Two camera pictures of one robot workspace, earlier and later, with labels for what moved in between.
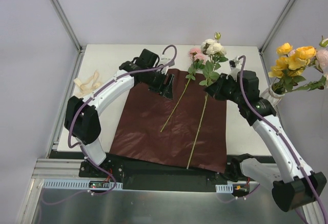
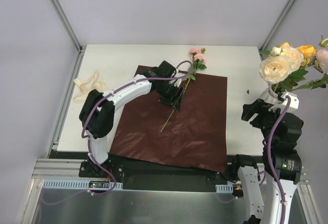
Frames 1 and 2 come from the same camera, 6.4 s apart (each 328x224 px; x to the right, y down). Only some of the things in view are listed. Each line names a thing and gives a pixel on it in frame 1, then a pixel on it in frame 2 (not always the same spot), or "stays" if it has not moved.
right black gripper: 218,88 → 251,109
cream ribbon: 89,85 stays
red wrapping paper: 189,130 stays
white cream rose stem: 213,51 → 282,68
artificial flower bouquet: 197,58 stays
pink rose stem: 321,62 stays
